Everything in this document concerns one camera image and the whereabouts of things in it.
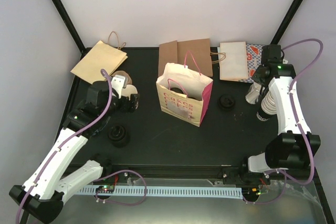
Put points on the white paper bag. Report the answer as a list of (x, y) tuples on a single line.
[(232, 61)]

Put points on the red blue patterned bag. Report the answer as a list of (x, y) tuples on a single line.
[(253, 60)]

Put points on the cake print paper bag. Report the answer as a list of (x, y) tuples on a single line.
[(183, 90)]

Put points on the tan paper bag with handles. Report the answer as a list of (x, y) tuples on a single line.
[(100, 56)]

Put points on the black cup lid stack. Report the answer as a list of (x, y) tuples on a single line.
[(226, 102)]

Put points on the white plastic cutlery bunch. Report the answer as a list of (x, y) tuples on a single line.
[(254, 93)]

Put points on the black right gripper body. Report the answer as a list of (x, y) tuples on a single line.
[(256, 77)]

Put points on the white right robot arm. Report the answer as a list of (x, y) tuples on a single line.
[(295, 145)]

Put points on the white paper coffee cup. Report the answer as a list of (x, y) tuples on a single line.
[(132, 94)]

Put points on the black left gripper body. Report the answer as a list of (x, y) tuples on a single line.
[(124, 107)]

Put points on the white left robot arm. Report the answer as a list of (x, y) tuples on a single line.
[(45, 193)]

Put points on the brown pulp cup carrier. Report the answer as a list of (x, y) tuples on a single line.
[(121, 73)]

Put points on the brown kraft paper bag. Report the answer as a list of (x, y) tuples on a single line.
[(175, 52)]

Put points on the stack of paper cups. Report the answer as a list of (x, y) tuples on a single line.
[(267, 108)]

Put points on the white perforated front rail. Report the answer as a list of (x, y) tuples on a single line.
[(162, 191)]

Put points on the stack of black lids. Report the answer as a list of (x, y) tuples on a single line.
[(118, 136)]

